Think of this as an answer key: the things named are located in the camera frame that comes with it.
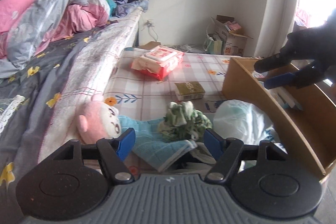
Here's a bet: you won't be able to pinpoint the red wet wipes pack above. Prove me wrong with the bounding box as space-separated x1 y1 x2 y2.
131 46 184 81

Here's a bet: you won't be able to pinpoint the wooden storage box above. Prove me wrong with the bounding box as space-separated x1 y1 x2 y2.
222 57 335 179

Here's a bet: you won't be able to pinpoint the light blue towel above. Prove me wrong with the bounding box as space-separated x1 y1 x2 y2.
118 115 197 172

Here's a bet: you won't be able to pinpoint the green paper bag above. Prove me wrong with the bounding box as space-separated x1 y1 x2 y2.
203 34 223 55

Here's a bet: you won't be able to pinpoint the open cardboard box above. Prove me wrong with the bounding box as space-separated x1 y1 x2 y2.
211 15 252 56

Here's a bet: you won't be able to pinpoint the white cables on floor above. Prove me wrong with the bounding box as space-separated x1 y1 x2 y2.
167 43 208 54

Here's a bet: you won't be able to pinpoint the pink grey quilt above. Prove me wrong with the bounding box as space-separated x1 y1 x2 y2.
1 0 113 79

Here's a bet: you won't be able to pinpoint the green white scrunched cloth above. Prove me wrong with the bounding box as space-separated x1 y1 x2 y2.
157 101 213 141

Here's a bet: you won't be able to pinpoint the white plastic shopping bag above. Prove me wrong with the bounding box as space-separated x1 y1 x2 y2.
209 100 286 151

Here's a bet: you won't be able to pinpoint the olive green small box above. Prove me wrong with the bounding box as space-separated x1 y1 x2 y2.
175 81 205 101

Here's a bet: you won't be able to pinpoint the brown cardboard piece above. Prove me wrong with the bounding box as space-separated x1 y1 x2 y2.
138 41 161 50

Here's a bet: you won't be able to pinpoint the grey patterned bed sheet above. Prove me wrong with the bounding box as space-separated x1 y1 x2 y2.
1 7 143 223

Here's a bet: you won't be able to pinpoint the pink round plush toy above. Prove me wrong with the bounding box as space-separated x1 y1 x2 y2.
75 94 121 144

